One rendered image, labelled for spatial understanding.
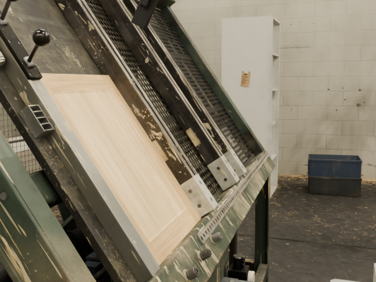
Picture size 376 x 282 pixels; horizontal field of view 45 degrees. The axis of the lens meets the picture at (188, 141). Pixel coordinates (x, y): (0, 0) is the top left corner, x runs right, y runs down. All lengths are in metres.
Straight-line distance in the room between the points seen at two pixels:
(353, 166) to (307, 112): 1.31
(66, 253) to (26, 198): 0.12
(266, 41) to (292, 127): 1.77
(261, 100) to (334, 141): 1.72
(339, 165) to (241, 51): 1.75
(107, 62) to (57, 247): 0.84
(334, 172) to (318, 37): 1.97
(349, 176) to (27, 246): 4.95
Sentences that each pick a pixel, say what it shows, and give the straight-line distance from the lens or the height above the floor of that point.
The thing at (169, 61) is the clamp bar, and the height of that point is 1.43.
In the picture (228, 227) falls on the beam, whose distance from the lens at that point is 1.57.
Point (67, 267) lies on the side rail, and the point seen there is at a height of 1.01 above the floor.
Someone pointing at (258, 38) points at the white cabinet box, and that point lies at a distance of 5.21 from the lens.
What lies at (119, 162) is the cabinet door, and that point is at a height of 1.12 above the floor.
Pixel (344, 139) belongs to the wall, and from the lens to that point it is 6.54.
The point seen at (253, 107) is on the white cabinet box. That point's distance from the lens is 5.20.
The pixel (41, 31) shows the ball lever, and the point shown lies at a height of 1.44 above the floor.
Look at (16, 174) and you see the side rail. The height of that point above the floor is 1.17.
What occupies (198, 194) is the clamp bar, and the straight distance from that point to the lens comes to 1.48.
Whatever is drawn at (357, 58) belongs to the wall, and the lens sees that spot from 6.51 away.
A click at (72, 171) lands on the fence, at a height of 1.13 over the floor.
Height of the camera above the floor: 1.33
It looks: 7 degrees down
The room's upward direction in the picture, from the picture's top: straight up
